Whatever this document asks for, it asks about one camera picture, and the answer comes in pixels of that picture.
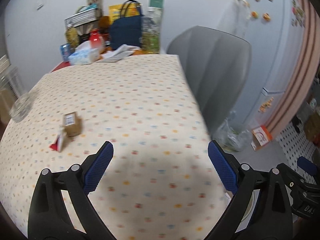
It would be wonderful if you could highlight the red white wrapper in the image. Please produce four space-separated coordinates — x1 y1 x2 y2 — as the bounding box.
49 126 67 153

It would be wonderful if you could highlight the small brown cardboard box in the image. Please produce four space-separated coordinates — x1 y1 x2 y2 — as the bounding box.
62 112 82 137

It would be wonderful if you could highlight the white trash bin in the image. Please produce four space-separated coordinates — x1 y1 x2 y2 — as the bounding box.
237 190 259 232

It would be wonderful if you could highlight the clear plastic bag on floor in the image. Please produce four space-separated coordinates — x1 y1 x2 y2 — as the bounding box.
214 111 252 152

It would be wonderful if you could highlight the orange white box on floor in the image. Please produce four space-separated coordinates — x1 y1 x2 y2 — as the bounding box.
251 126 273 151

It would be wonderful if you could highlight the floral cream tablecloth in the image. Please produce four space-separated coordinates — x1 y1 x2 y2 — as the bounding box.
1 55 226 239

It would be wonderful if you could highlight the pink curtain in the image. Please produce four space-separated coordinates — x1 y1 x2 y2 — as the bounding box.
266 0 319 138

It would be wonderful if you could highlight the large clear water jug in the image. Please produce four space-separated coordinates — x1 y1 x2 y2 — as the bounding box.
0 55 33 125

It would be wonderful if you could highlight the grey upholstered chair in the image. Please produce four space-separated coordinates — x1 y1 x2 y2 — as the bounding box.
167 26 252 137

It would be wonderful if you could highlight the blue tissue box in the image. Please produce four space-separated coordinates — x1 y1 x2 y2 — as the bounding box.
68 41 105 65

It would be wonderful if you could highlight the white cloth on table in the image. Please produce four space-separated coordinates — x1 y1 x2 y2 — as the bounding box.
99 44 141 62

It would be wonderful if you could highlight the blue soda can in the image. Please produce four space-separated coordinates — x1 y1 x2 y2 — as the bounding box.
60 43 71 62

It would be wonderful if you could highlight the red white bottle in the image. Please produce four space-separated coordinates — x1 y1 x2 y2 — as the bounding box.
89 29 105 53

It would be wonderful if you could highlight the glass jar with pickles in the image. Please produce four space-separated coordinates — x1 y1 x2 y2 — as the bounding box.
65 23 79 49

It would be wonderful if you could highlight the navy lunch bag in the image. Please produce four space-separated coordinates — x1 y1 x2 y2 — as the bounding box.
109 0 143 50

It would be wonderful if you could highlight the plastic bottle with green contents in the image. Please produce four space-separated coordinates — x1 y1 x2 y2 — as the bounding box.
142 7 162 54

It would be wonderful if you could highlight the white refrigerator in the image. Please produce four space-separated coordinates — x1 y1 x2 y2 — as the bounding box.
233 0 305 128

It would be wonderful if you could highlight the yellow snack bag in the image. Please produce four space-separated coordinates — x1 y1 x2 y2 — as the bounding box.
108 2 141 24

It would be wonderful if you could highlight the green tall carton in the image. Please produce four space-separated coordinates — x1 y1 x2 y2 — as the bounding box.
148 0 164 11

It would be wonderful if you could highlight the black wire basket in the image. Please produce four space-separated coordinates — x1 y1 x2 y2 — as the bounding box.
65 8 100 28

